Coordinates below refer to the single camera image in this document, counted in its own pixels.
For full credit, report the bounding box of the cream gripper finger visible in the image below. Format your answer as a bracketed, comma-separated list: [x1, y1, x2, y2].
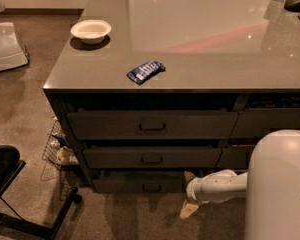
[180, 200, 199, 219]

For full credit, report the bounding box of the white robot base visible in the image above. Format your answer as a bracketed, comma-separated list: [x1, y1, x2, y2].
[0, 0, 29, 71]

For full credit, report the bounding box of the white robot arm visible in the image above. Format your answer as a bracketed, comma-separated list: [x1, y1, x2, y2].
[180, 130, 300, 240]

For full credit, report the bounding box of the dark grey drawer cabinet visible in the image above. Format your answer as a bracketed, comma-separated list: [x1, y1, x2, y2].
[44, 0, 300, 192]

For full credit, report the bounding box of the blue snack packet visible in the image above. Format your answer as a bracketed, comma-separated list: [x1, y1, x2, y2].
[126, 60, 166, 85]

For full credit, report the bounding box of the white paper bowl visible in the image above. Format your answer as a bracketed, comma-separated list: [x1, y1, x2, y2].
[70, 20, 112, 45]

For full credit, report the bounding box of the wire basket with items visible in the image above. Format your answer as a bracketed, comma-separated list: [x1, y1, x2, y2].
[40, 118, 76, 201]

